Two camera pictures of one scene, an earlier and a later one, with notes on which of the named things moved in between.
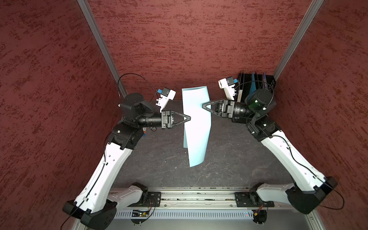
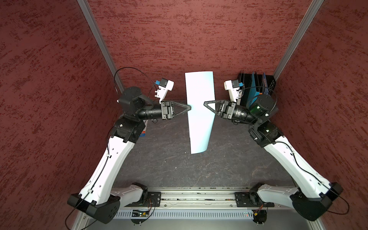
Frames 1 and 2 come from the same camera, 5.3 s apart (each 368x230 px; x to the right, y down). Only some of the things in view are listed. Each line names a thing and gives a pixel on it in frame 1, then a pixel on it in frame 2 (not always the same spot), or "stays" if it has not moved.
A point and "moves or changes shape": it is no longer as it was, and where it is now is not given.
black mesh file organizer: [244, 82] stays
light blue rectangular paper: [197, 131] moves or changes shape
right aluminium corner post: [314, 9] stays
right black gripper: [228, 107] stays
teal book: [253, 87] stays
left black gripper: [166, 120] to [167, 111]
